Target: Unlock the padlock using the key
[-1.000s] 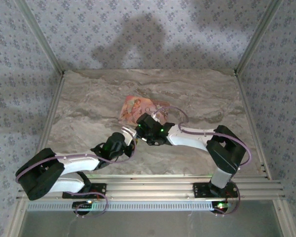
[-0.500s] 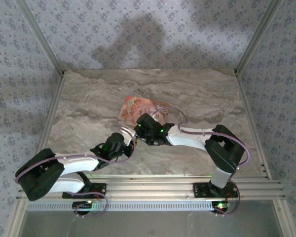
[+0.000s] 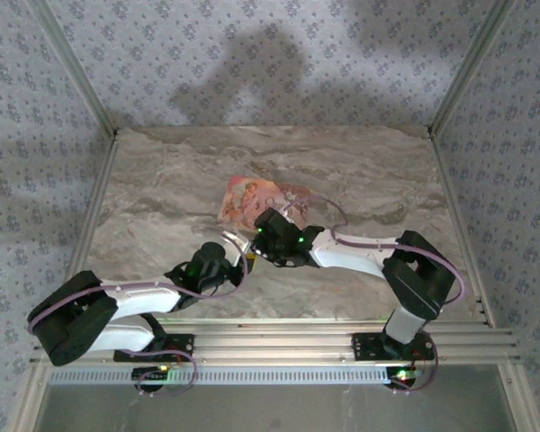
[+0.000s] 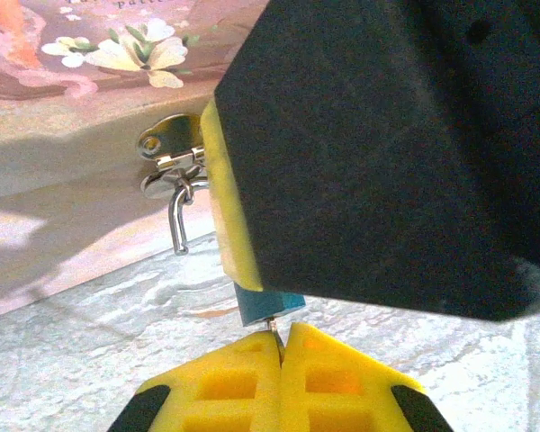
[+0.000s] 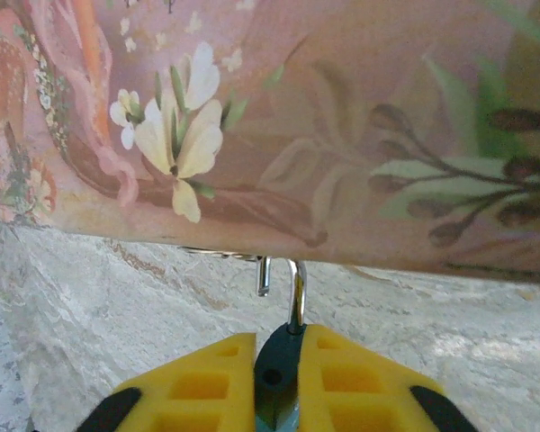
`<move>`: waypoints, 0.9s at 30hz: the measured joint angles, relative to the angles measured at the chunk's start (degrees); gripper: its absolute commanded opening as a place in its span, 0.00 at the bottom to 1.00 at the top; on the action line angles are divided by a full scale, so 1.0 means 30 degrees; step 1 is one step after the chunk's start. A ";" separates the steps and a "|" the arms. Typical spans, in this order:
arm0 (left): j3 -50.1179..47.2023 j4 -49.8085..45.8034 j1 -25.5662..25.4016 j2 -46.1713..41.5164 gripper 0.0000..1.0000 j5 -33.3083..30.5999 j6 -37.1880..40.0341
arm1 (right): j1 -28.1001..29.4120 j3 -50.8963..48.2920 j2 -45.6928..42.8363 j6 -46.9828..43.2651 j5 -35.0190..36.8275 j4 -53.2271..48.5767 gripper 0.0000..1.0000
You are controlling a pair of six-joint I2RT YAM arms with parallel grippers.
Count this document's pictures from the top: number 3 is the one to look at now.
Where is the decorated pink wooden box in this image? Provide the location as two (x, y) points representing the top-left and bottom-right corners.
(216, 175), (312, 231)

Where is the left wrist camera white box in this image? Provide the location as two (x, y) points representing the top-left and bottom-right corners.
(221, 229), (252, 250)

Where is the horizontal aluminium mounting rail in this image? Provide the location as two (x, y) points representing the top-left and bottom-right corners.
(32, 317), (521, 365)

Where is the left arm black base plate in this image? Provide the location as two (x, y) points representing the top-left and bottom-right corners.
(113, 333), (195, 363)

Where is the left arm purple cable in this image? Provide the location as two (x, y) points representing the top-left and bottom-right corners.
(26, 249), (248, 398)

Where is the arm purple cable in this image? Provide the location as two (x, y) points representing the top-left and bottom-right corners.
(282, 193), (470, 395)
(26, 249), (248, 398)

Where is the white slotted cable duct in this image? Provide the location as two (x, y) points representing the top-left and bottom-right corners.
(48, 364), (400, 387)

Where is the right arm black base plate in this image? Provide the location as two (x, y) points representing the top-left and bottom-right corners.
(350, 331), (436, 361)

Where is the aluminium side rail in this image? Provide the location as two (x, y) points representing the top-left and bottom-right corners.
(53, 132), (121, 328)
(427, 132), (497, 329)

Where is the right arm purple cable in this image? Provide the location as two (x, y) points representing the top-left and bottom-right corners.
(282, 193), (470, 395)

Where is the aluminium corner post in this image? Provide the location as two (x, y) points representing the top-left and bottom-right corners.
(28, 0), (120, 141)
(426, 0), (518, 139)

